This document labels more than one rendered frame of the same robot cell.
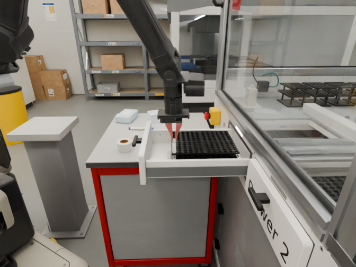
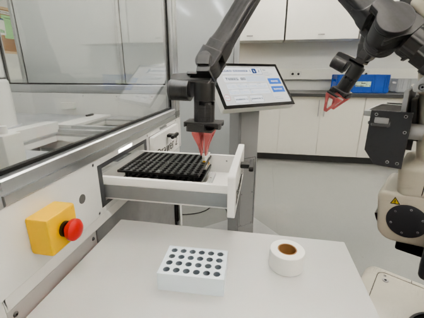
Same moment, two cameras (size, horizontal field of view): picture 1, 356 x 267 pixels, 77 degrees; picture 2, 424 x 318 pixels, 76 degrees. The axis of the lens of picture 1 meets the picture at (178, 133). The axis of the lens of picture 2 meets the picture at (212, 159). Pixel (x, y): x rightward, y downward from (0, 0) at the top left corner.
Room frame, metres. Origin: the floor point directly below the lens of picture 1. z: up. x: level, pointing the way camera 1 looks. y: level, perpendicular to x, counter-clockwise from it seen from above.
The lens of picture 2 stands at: (1.42, 0.20, 1.15)
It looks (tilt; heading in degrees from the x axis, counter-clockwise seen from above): 18 degrees down; 192
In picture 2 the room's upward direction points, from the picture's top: straight up
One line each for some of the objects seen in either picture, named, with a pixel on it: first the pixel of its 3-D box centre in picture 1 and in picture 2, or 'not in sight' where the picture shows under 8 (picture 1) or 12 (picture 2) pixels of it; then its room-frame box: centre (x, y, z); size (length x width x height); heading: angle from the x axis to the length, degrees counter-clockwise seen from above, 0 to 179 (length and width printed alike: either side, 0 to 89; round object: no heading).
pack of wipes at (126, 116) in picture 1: (127, 115); not in sight; (1.32, 0.32, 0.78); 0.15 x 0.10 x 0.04; 169
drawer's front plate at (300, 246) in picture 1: (269, 208); (166, 142); (0.42, -0.22, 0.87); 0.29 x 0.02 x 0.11; 2
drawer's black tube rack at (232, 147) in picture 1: (202, 148); (168, 172); (0.73, -0.09, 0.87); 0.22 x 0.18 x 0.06; 92
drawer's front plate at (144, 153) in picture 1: (146, 148); (236, 175); (0.72, 0.11, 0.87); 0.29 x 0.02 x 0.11; 2
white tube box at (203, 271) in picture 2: not in sight; (194, 269); (1.00, 0.07, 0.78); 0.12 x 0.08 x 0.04; 94
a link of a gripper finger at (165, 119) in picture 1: (171, 126); (206, 139); (0.70, 0.02, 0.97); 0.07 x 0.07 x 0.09; 0
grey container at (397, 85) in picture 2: not in sight; (410, 85); (-2.65, 1.92, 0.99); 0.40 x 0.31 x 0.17; 92
